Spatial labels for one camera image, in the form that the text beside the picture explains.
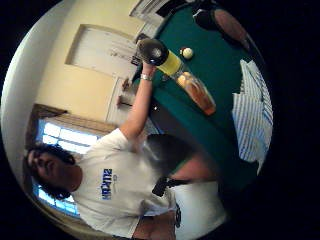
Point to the white ball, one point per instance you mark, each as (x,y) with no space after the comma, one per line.
(187,52)

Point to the the person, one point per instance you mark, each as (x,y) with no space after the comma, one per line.
(110,166)

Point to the bottle with yellow label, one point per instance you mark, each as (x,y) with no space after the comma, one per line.
(170,63)

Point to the blue striped white cloth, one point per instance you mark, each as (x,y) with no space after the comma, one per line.
(253,113)

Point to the silver wristband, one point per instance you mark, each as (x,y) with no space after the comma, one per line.
(145,77)

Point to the window with wooden frame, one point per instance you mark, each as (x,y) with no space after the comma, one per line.
(66,136)

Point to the white door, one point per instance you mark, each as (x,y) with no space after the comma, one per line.
(101,50)

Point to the small wall shelf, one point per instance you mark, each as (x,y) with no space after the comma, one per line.
(124,95)

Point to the black round object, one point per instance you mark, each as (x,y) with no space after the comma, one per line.
(205,18)

